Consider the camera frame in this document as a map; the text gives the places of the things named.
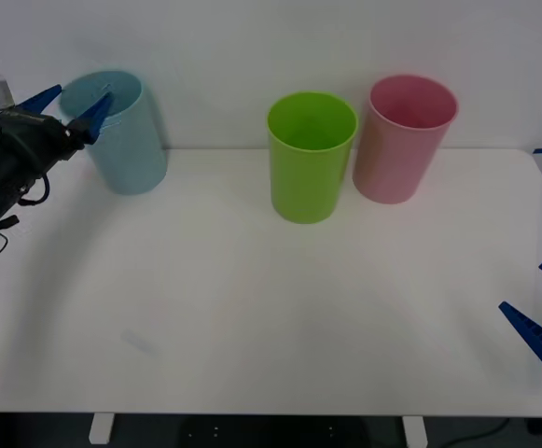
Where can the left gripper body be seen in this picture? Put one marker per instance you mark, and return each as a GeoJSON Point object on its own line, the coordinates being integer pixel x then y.
{"type": "Point", "coordinates": [42, 140]}

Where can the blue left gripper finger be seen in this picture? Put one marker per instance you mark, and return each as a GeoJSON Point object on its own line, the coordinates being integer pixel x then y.
{"type": "Point", "coordinates": [91, 123]}
{"type": "Point", "coordinates": [39, 102]}

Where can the pale blue plastic bin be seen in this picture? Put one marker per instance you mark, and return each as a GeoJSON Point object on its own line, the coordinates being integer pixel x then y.
{"type": "Point", "coordinates": [130, 154]}

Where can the white table leg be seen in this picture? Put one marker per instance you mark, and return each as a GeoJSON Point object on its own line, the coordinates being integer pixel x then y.
{"type": "Point", "coordinates": [101, 429]}
{"type": "Point", "coordinates": [414, 430]}

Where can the pink plastic bin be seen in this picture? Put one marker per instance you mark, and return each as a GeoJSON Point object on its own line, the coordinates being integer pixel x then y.
{"type": "Point", "coordinates": [392, 163]}

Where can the green plastic bin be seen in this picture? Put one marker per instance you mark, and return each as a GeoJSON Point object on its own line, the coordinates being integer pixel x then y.
{"type": "Point", "coordinates": [308, 186]}

